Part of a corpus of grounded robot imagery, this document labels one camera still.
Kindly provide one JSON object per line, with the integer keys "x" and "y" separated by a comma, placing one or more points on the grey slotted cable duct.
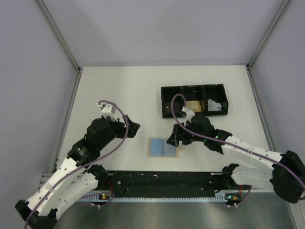
{"x": 218, "y": 198}

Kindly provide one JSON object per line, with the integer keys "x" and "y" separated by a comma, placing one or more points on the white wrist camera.
{"x": 107, "y": 111}
{"x": 187, "y": 114}

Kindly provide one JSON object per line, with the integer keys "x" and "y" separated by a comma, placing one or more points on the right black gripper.
{"x": 174, "y": 139}

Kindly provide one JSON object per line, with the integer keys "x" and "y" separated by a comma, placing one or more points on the steel sheet front panel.
{"x": 258, "y": 211}

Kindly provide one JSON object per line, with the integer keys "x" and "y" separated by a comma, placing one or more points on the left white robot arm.
{"x": 78, "y": 174}

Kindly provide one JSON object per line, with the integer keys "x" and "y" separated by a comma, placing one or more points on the black three-compartment tray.
{"x": 175, "y": 97}

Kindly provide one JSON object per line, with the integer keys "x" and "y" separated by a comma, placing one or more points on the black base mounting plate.
{"x": 161, "y": 192}

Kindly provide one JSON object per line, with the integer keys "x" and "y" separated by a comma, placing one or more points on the beige card holder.
{"x": 177, "y": 148}

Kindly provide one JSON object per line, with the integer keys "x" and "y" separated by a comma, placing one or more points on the silver card in tray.
{"x": 214, "y": 106}

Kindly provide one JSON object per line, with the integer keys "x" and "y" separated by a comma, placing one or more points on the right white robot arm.
{"x": 283, "y": 173}

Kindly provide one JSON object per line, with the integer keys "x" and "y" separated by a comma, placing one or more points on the left aluminium frame post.
{"x": 77, "y": 76}

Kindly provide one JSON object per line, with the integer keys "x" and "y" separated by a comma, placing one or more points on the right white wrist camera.
{"x": 187, "y": 114}

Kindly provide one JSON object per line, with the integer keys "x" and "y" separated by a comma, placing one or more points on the right aluminium frame post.
{"x": 284, "y": 6}

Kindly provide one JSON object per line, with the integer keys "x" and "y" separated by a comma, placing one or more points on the gold cards stack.
{"x": 195, "y": 106}

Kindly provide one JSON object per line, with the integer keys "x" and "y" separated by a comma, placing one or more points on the light blue card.
{"x": 159, "y": 148}

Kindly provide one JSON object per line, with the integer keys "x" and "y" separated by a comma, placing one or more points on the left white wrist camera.
{"x": 107, "y": 111}

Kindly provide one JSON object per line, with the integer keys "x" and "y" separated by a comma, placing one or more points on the aluminium front rail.
{"x": 207, "y": 181}

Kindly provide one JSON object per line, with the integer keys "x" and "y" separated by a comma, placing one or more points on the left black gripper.
{"x": 123, "y": 130}

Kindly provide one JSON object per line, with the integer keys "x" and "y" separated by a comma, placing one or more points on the aluminium frame post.
{"x": 77, "y": 76}
{"x": 284, "y": 6}

